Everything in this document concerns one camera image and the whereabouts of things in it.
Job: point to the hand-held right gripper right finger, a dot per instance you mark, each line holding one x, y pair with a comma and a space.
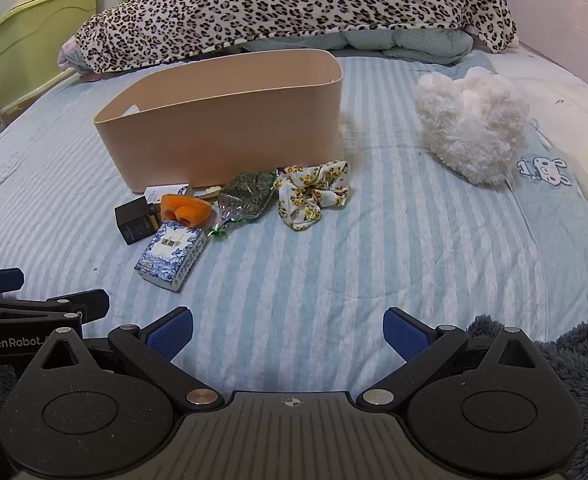
404, 334

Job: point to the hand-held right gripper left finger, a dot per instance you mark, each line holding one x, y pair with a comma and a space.
170, 336

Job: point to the blue white tissue pack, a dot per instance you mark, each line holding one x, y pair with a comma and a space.
171, 255

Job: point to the small black box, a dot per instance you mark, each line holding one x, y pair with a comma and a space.
134, 222

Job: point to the blue striped bed sheet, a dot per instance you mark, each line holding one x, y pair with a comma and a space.
324, 270

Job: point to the orange rubber piece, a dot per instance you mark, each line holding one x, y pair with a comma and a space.
184, 210

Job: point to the small white box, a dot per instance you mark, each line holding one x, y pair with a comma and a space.
166, 191

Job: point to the clear bag of dried herbs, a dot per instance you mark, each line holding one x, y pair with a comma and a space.
246, 195

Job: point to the yellow floral scrunchie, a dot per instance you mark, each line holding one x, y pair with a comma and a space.
306, 195

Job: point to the grey fluffy cloth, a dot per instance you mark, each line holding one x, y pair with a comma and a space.
578, 360

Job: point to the beige plastic storage bin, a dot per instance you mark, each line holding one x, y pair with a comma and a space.
224, 130

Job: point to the white fluffy heart pillow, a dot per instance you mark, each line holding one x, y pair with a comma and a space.
473, 120

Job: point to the pink cloth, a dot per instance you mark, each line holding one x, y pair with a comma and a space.
71, 55

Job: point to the green plastic storage box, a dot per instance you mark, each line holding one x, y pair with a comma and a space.
29, 45

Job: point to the white quilted bedcover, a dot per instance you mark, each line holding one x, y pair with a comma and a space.
573, 110

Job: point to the teal checked quilt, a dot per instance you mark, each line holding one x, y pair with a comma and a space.
398, 42

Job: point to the leopard print blanket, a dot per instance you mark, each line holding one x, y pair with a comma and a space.
299, 0

